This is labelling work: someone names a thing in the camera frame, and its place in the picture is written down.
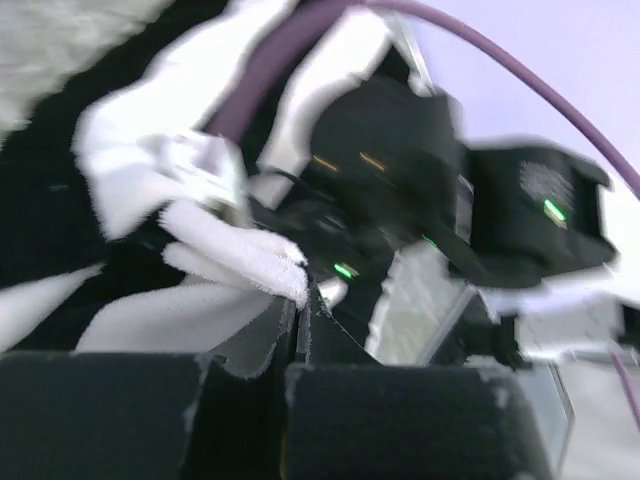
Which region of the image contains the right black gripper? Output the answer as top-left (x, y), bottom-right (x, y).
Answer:
top-left (249, 74), bottom-right (546, 366)

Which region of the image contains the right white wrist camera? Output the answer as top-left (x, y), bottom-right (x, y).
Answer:
top-left (152, 131), bottom-right (251, 227)

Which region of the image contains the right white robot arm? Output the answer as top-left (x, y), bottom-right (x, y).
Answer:
top-left (251, 77), bottom-right (616, 366)

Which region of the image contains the black white striped pillowcase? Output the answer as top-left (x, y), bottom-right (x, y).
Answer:
top-left (0, 0), bottom-right (396, 356)

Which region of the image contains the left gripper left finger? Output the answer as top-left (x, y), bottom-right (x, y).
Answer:
top-left (1, 299), bottom-right (297, 479)

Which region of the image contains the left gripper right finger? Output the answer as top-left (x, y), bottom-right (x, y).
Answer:
top-left (284, 294), bottom-right (555, 479)

